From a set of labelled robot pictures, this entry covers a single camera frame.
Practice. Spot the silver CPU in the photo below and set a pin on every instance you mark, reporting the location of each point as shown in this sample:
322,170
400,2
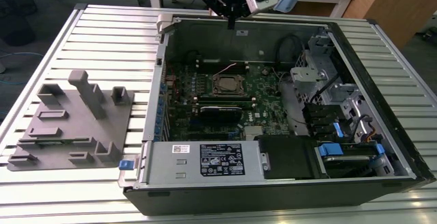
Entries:
228,83

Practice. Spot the CPU socket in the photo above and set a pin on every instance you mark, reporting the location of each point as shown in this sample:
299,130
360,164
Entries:
216,93

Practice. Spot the white certification sticker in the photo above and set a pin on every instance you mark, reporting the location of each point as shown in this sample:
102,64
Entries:
241,32

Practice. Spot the silver metal drive cage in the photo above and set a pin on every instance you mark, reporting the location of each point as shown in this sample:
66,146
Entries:
308,75

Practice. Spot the green motherboard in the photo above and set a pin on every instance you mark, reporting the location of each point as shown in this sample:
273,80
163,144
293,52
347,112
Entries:
267,106

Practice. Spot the black graphics card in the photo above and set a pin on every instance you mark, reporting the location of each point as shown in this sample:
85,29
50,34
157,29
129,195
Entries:
223,116

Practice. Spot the wooden cabinet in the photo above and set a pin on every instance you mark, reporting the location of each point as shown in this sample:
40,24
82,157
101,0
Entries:
392,9

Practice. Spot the silver chipset heatsink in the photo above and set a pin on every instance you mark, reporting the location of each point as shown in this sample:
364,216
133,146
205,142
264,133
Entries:
255,130

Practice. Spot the blue carrier tab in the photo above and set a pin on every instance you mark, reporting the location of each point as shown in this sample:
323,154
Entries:
338,130

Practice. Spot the black office chair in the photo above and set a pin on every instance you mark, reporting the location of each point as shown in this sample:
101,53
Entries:
17,29

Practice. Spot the black plastic bay shroud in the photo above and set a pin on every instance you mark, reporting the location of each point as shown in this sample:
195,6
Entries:
291,157

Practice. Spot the hard disk blue carrier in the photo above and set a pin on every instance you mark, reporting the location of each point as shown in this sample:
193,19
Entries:
330,149

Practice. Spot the grey parts rack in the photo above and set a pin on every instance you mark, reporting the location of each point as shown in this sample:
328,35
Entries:
86,132

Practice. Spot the grey power supply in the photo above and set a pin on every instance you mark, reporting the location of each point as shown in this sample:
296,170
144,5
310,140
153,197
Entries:
164,162

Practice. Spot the blue case latch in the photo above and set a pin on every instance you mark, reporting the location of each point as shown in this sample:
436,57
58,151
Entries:
126,165

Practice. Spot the black PC case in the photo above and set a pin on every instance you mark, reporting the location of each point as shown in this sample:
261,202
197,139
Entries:
273,198

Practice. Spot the black plastic bracket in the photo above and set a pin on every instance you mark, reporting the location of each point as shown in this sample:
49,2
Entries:
322,116

